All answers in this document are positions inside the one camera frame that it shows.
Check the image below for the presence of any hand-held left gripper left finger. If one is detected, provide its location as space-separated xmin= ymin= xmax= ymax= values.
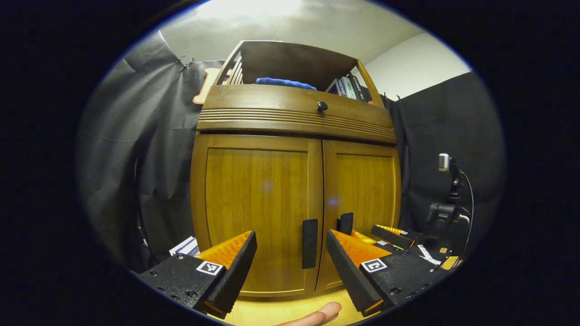
xmin=136 ymin=230 xmax=258 ymax=320

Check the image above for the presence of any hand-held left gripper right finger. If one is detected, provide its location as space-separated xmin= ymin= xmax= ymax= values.
xmin=325 ymin=229 xmax=454 ymax=317

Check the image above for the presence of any black door handle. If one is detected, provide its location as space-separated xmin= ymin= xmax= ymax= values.
xmin=302 ymin=219 xmax=319 ymax=270
xmin=336 ymin=212 xmax=354 ymax=236

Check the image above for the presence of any wooden shoe cabinet door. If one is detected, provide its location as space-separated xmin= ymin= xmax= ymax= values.
xmin=315 ymin=139 xmax=402 ymax=292
xmin=190 ymin=133 xmax=324 ymax=298

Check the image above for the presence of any wooden double-door shoe cabinet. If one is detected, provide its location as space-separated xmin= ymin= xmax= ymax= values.
xmin=190 ymin=40 xmax=403 ymax=299

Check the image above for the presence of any black book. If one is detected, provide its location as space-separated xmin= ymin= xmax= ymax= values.
xmin=348 ymin=74 xmax=373 ymax=103

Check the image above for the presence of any grey book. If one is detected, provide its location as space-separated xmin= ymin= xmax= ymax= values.
xmin=339 ymin=76 xmax=359 ymax=100

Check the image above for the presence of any wooden drawer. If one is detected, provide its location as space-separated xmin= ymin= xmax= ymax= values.
xmin=199 ymin=84 xmax=395 ymax=132

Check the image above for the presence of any blue folded cloth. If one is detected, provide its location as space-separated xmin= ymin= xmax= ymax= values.
xmin=255 ymin=77 xmax=318 ymax=91

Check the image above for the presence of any black cable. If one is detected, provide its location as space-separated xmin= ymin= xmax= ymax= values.
xmin=460 ymin=171 xmax=475 ymax=254

